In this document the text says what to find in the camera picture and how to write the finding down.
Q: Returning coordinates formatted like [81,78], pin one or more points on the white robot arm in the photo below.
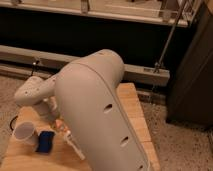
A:
[84,94]

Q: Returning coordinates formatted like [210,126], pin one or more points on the dark cabinet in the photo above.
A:
[190,96]

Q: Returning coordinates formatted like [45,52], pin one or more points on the metal rail beam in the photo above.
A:
[142,74]

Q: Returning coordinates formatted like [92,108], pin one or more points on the clear plastic bottle white label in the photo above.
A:
[67,136]

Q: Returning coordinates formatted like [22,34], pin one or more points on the blue sponge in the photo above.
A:
[45,142]

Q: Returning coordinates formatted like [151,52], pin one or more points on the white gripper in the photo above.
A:
[54,112]

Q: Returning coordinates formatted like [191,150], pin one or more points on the metal rod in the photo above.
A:
[159,63]

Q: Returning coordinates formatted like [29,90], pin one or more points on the white plastic cup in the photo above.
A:
[26,133]

